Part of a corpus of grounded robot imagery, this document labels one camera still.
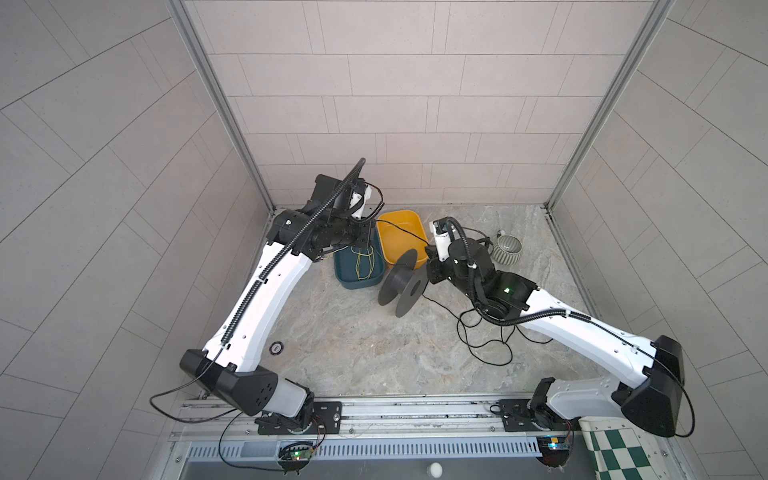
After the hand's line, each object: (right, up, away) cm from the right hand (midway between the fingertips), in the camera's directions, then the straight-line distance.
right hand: (424, 249), depth 72 cm
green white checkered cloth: (+45, -45, -6) cm, 64 cm away
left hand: (-10, +5, -4) cm, 12 cm away
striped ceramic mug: (+30, -2, +27) cm, 41 cm away
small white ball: (+1, -43, -14) cm, 45 cm away
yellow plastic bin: (-8, +1, +27) cm, 28 cm away
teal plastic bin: (-24, -8, +25) cm, 36 cm away
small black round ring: (-41, -28, +10) cm, 50 cm away
